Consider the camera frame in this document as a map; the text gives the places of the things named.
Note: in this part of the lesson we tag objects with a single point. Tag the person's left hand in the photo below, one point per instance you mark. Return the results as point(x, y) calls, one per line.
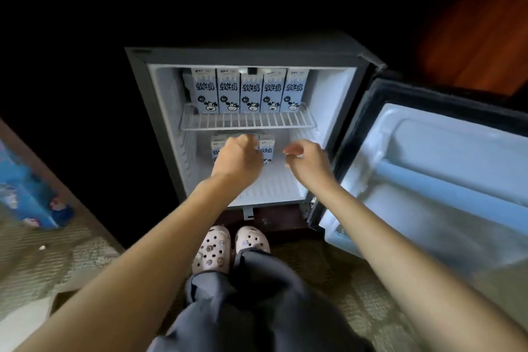
point(235, 162)

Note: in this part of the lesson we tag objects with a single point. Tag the person's right hand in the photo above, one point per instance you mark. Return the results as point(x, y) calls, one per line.
point(313, 166)

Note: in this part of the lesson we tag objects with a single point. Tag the person's left fingers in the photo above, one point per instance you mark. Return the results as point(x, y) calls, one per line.
point(255, 152)

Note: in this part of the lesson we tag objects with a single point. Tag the person's right thumb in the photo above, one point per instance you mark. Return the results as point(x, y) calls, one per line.
point(293, 165)

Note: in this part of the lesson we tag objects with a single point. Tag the person's right forearm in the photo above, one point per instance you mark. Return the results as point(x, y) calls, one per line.
point(412, 273)

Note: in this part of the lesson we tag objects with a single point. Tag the person's left forearm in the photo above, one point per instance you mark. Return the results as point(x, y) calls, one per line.
point(144, 265)

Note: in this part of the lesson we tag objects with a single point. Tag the dark wooden fridge base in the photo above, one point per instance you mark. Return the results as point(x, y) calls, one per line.
point(280, 220)

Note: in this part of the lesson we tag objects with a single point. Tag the person's right beige clog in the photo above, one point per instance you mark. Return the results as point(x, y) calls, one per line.
point(252, 239)

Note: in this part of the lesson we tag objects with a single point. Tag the person's beige clog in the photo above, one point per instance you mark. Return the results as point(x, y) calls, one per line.
point(211, 250)
point(252, 239)

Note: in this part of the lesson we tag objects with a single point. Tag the person's left beige clog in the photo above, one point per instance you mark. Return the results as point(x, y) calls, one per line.
point(211, 250)

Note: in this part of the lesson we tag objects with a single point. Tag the grey mini fridge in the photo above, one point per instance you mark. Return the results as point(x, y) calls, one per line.
point(165, 88)

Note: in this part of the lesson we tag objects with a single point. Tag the person's dark grey trousers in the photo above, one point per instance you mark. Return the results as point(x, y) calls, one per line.
point(264, 306)

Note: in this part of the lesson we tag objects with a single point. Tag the mini fridge door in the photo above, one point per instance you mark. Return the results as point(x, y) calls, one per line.
point(445, 182)

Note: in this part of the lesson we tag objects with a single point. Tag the brown wooden furniture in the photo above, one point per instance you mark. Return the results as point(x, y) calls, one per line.
point(478, 34)

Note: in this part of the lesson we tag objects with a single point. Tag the blue printed package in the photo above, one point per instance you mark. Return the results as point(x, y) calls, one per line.
point(29, 195)

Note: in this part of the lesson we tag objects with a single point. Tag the white cardboard sheet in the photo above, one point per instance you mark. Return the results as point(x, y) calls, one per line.
point(20, 314)

